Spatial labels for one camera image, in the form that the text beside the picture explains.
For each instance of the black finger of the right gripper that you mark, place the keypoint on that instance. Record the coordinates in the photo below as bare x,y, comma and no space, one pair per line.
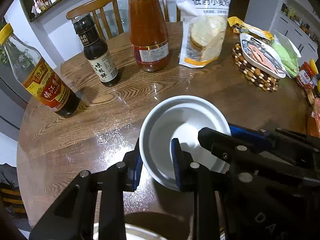
240,154

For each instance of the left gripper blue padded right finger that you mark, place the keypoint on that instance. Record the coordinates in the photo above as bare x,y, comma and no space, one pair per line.
182,169

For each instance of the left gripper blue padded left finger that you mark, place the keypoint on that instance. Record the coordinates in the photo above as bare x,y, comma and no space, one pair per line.
134,164

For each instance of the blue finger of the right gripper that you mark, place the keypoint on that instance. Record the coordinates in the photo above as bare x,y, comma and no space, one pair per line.
243,133

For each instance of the small white ramekin bowl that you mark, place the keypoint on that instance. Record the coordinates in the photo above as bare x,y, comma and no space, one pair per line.
180,117

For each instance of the large white bowl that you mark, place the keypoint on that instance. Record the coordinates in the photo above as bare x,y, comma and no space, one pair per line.
137,233

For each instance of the wooden bead trivet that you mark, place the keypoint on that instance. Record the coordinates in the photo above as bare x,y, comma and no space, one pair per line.
258,77

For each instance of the orange plastic covered bowl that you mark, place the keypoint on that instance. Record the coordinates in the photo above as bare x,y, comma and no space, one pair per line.
313,121

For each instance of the white tray of packaged food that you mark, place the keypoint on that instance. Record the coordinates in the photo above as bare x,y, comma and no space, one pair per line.
262,56

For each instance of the chili sauce jar yellow lid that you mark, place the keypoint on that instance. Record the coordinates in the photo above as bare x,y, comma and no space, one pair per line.
308,75

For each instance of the green snack bag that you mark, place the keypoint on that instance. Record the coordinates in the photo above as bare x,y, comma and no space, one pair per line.
287,52

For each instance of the small dark soy sauce bottle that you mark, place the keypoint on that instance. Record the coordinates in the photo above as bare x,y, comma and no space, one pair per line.
96,50

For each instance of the yellow snack packet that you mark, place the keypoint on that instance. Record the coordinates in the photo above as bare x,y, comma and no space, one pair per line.
240,26

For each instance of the left wooden chair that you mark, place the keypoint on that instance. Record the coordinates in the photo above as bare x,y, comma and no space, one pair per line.
98,5

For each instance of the wooden chair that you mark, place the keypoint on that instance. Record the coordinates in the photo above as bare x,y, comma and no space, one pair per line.
98,5
166,0

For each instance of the right wooden chair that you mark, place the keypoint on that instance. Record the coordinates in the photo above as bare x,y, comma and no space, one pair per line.
166,0

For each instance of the yellow cap vinegar bottle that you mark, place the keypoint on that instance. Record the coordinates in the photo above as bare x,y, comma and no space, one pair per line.
32,71

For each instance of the red sauce glass jar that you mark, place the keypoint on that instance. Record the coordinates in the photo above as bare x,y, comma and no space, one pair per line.
148,34

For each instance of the flour bag with yellow trim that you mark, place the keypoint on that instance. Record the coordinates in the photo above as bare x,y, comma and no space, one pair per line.
204,28

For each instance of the striped chair with dark cloth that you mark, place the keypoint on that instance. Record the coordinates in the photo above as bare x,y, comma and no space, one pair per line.
10,192

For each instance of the white cabinet with shelves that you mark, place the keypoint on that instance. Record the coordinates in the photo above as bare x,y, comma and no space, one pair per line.
295,19

